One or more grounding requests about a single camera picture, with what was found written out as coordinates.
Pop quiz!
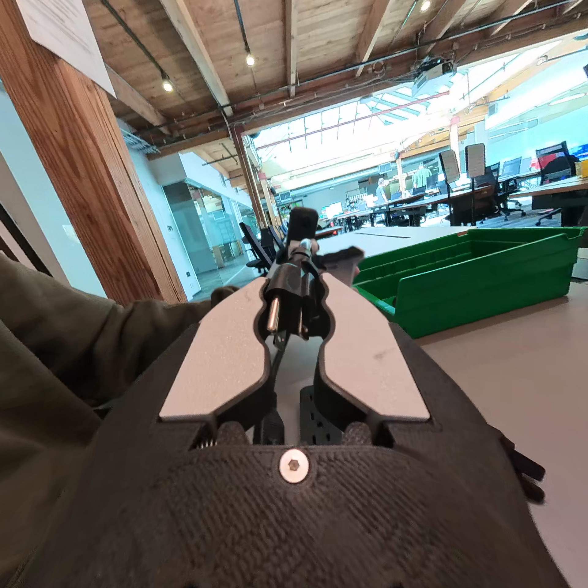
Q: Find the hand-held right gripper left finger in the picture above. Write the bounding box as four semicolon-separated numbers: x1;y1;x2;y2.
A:
157;276;277;432

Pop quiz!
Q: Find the upright desk screen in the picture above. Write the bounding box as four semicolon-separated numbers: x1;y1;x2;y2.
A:
439;149;461;185
465;142;486;179

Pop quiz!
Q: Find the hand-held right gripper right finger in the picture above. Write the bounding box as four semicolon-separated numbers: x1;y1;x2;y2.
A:
314;273;431;430

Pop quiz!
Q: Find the wire cable tray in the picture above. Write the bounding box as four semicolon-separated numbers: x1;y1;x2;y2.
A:
120;128;160;156

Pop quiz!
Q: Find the person's left forearm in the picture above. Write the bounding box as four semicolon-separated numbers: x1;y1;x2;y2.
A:
0;253;240;588

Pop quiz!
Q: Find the black and red office chair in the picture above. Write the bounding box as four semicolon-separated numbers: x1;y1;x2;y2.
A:
535;141;579;185

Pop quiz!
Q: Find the black three-prong power plug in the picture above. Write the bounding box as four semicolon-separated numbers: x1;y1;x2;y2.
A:
263;261;315;344

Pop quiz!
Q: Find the glass partition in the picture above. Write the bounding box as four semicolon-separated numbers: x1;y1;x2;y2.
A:
163;181;258;276

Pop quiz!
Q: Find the wooden post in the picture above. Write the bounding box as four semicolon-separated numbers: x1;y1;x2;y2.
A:
0;0;187;305

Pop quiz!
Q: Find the long office desk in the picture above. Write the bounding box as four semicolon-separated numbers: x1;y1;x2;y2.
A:
388;184;492;226

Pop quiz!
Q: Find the black power strip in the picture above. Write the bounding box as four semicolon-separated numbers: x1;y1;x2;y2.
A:
299;385;346;447

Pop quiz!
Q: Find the white paper sheet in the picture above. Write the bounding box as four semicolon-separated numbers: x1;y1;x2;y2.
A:
15;0;116;98

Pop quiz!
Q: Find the black braided cable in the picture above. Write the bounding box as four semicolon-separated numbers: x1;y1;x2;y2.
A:
255;337;286;447

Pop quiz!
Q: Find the ceiling projector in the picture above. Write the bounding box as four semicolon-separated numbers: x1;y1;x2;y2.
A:
412;56;456;97

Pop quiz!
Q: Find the black smooth cord socket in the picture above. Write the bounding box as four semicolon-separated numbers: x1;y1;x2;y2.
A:
286;207;319;246

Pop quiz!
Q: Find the green plastic bin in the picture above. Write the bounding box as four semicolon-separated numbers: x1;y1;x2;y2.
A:
353;226;585;341

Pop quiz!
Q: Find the black round power cord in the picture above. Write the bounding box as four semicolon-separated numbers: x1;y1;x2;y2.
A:
271;236;324;285

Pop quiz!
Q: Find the wooden office desk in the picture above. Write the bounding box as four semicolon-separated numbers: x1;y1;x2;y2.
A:
509;176;588;227

